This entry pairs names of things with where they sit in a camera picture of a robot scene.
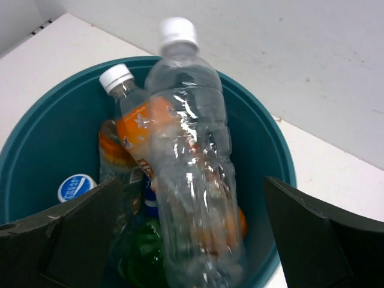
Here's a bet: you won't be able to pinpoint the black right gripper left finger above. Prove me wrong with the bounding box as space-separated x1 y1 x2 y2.
1 178 122 287

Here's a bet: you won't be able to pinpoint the aluminium table frame rails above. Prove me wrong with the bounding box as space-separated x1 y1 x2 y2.
29 19 53 35

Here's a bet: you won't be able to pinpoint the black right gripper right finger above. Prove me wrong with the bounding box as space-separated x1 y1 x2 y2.
263 177 383 287

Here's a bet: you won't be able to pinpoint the teal plastic bin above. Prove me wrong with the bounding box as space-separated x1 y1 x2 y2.
1 61 296 287

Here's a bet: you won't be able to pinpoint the crushed green plastic bottle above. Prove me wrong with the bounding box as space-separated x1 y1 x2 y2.
118 218 169 287

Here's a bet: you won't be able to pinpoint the orange bottle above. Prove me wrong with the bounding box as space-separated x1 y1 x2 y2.
98 120 144 215
98 63 249 250

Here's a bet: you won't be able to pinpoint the clear bottle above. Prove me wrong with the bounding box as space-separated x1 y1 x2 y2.
145 17 246 287

